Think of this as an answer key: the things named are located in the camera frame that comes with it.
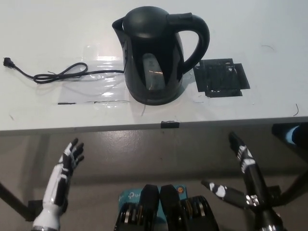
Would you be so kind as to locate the black metal table leg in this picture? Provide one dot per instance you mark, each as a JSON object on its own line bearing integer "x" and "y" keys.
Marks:
{"x": 294, "y": 187}
{"x": 14, "y": 201}

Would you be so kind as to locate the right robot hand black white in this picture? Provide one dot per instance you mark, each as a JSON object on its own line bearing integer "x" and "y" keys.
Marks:
{"x": 252, "y": 173}

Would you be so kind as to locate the clear plastic tape sheet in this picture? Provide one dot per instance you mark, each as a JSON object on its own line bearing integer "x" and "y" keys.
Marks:
{"x": 101, "y": 81}

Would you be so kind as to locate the black electric kettle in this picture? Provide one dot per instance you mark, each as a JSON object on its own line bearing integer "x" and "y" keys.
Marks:
{"x": 154, "y": 48}

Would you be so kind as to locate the round black kettle base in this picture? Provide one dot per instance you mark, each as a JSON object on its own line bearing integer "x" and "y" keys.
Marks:
{"x": 154, "y": 103}

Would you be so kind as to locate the black tape square patch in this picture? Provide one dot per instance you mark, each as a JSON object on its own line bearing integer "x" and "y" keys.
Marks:
{"x": 220, "y": 79}

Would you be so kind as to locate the teal tp-link box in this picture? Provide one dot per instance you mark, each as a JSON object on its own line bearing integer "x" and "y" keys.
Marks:
{"x": 130, "y": 195}

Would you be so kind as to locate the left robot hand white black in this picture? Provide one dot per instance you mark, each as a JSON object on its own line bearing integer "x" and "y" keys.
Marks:
{"x": 60, "y": 178}

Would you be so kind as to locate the small black tape strip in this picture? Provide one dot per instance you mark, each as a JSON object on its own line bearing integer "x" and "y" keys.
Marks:
{"x": 170, "y": 124}

